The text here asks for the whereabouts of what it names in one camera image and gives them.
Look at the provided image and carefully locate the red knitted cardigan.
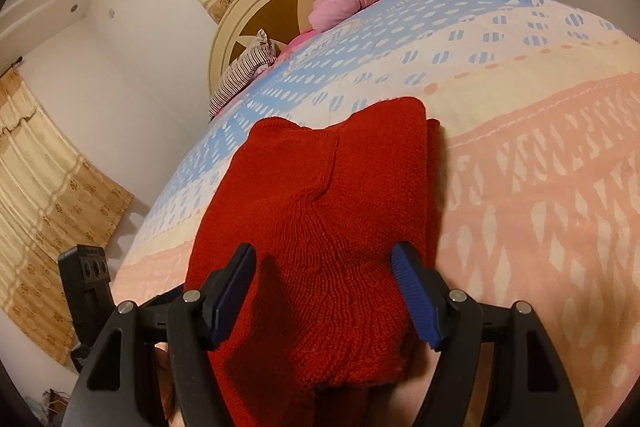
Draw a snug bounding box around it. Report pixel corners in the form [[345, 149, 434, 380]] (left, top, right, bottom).
[[183, 95, 443, 390]]

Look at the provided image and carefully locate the person's left hand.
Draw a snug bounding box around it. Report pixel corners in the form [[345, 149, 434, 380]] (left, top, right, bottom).
[[154, 343, 176, 421]]

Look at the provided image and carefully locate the clutter pile on floor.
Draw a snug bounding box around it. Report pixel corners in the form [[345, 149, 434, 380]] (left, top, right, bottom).
[[25, 389, 70, 427]]

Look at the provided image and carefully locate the beige side curtain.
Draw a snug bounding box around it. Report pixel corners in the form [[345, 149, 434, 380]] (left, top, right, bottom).
[[0, 68, 134, 364]]

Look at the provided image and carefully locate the polka dot bed sheet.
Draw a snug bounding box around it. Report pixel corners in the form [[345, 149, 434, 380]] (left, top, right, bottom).
[[113, 0, 639, 426]]

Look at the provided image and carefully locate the striped grey pillow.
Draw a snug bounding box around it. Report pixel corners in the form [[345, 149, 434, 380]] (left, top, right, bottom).
[[209, 29, 279, 120]]

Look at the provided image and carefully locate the cream round headboard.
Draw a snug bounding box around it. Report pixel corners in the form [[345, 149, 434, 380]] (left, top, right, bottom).
[[208, 0, 314, 94]]

